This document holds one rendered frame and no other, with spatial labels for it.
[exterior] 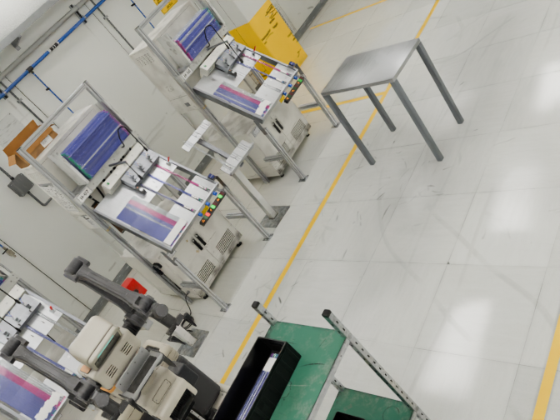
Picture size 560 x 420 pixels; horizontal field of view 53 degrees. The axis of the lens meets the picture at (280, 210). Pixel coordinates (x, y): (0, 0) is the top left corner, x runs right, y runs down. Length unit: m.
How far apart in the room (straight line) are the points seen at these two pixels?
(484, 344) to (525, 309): 0.28
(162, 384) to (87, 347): 0.49
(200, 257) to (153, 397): 1.99
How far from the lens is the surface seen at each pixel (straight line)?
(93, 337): 2.79
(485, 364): 3.14
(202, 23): 5.35
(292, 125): 5.64
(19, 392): 4.13
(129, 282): 4.26
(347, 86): 4.26
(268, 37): 7.25
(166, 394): 3.09
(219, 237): 4.92
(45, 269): 5.96
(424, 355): 3.31
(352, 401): 2.92
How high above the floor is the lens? 2.53
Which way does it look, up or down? 30 degrees down
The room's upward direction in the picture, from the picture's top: 41 degrees counter-clockwise
